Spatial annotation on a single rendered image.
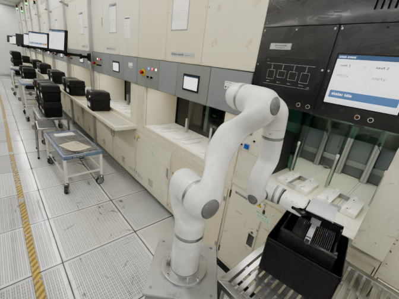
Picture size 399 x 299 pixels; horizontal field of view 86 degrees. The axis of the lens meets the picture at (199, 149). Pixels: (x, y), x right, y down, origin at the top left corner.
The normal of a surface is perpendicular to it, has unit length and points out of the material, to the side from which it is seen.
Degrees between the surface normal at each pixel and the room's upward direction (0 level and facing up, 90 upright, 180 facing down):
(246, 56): 90
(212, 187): 57
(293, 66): 90
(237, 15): 90
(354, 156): 90
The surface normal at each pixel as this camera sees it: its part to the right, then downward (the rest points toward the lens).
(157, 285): 0.12, -0.93
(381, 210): -0.74, 0.15
